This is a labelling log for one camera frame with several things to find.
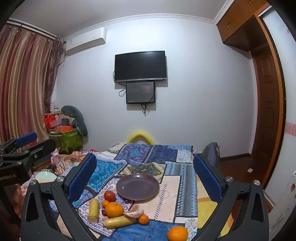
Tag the patchwork printed blanket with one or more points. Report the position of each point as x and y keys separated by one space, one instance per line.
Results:
x=161 y=166

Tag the purple plate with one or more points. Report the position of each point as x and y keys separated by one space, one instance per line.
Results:
x=137 y=186

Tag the light green bowl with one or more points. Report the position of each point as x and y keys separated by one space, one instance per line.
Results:
x=45 y=177

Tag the person's left hand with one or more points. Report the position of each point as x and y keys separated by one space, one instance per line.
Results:
x=19 y=197

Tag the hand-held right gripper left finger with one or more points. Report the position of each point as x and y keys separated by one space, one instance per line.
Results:
x=83 y=176

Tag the yellow banana piece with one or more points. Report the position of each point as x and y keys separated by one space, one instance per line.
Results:
x=93 y=210
x=119 y=222

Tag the white air conditioner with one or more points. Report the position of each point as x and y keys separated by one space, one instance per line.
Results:
x=85 y=41

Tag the yellow fleece blanket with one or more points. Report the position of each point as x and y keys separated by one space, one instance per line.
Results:
x=204 y=208

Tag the dark chair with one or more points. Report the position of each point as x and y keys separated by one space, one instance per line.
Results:
x=212 y=153

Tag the small black monitor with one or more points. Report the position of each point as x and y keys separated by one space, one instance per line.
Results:
x=140 y=92

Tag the small orange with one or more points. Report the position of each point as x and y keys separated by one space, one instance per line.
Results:
x=143 y=219
x=105 y=203

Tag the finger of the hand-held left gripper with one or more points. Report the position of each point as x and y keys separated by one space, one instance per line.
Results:
x=42 y=146
x=25 y=139

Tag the curtain rail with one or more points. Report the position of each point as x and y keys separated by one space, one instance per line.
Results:
x=32 y=28

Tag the dark red small fruit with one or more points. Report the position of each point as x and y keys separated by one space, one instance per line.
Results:
x=126 y=200
x=104 y=212

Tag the striped red curtain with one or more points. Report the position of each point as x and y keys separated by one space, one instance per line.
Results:
x=25 y=81

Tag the black wall television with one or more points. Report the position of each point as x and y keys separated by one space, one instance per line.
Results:
x=140 y=66

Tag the green storage box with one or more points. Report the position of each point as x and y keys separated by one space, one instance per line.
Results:
x=69 y=140

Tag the grey pillow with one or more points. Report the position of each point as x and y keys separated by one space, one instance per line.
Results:
x=79 y=120

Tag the pomelo slice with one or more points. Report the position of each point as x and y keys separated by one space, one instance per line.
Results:
x=134 y=213

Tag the pink plush toy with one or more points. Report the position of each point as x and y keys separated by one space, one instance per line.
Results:
x=56 y=157

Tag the large orange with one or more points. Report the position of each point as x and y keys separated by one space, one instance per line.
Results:
x=177 y=234
x=114 y=209

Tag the orange box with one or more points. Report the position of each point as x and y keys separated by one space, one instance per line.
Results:
x=63 y=128

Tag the wooden overhead cabinet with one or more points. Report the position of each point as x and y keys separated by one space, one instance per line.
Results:
x=240 y=25

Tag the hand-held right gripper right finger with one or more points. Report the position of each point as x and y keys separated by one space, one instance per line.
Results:
x=205 y=176

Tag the red bag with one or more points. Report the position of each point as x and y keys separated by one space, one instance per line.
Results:
x=51 y=121

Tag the wooden door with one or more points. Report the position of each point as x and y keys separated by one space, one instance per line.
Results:
x=266 y=104

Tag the red tomato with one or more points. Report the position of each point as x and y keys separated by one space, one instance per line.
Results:
x=109 y=195

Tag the white wardrobe door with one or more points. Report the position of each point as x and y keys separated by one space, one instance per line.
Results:
x=285 y=92

